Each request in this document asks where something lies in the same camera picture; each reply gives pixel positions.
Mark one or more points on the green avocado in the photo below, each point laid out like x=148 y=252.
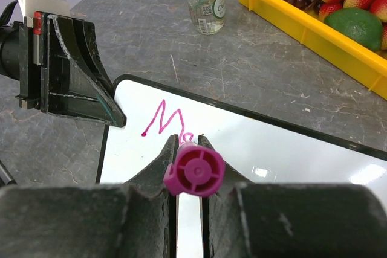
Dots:
x=359 y=25

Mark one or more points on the magenta marker cap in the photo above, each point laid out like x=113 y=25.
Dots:
x=196 y=170

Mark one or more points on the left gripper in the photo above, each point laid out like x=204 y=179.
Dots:
x=89 y=93

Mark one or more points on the small whiteboard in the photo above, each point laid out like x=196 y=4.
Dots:
x=154 y=112

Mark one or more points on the yellow plastic bin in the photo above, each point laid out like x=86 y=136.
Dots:
x=365 y=66

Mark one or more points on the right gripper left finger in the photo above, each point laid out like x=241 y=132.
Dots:
x=90 y=221

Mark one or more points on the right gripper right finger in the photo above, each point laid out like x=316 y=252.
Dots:
x=296 y=196

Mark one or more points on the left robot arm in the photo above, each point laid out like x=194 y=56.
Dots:
x=57 y=63

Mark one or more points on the white marker pen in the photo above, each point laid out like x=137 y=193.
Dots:
x=188 y=142

